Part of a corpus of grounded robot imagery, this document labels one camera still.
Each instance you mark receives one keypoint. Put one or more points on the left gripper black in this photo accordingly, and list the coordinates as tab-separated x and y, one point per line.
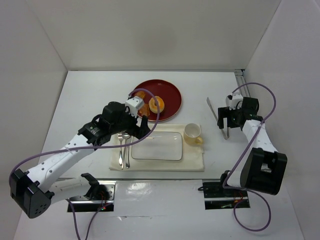
136	124

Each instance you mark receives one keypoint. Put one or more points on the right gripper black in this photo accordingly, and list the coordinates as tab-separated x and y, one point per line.
225	114

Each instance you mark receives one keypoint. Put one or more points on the round orange bread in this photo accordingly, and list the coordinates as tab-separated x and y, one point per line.
156	105

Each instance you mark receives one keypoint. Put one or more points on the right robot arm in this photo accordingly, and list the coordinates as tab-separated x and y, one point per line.
264	168

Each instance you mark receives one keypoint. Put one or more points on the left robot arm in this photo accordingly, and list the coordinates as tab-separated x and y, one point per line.
35	189

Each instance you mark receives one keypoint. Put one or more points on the brown bread piece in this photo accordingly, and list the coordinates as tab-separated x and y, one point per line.
144	110

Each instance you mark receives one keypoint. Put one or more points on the silver spoon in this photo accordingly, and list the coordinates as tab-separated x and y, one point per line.
127	139

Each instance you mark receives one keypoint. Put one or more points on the silver fork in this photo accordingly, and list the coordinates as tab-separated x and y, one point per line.
121	159

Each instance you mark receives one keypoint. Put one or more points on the clear rectangular glass tray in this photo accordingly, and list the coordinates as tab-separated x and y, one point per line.
159	146

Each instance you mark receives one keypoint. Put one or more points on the cream cup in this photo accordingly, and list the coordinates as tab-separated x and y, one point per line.
192	134

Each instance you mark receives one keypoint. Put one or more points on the round red plate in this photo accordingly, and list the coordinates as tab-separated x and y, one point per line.
167	94

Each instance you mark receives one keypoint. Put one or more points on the cream cloth napkin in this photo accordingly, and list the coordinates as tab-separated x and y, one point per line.
192	156

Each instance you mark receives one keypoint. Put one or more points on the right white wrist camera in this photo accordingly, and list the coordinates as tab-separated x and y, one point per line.
234	101

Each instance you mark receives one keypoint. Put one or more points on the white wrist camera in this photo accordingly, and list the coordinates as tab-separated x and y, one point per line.
132	106
234	101

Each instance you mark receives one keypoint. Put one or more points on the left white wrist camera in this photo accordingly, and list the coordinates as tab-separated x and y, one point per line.
132	106

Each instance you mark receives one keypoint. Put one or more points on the aluminium frame rail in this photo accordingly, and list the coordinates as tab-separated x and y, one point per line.
240	79

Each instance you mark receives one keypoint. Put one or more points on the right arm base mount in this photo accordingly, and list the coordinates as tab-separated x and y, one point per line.
218	198

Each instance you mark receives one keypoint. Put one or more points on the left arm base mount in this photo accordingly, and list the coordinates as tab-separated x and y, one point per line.
103	200

